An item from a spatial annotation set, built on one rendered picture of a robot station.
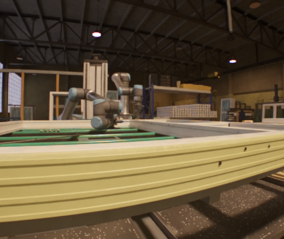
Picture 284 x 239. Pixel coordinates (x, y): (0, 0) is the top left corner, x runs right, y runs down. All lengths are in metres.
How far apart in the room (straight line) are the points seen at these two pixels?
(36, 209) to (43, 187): 0.03
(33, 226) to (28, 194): 0.06
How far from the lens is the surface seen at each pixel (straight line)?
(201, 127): 0.76
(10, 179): 0.21
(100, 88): 2.52
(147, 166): 0.22
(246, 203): 0.89
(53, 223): 0.26
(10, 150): 0.25
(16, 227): 0.27
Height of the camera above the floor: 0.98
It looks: 1 degrees down
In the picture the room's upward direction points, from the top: straight up
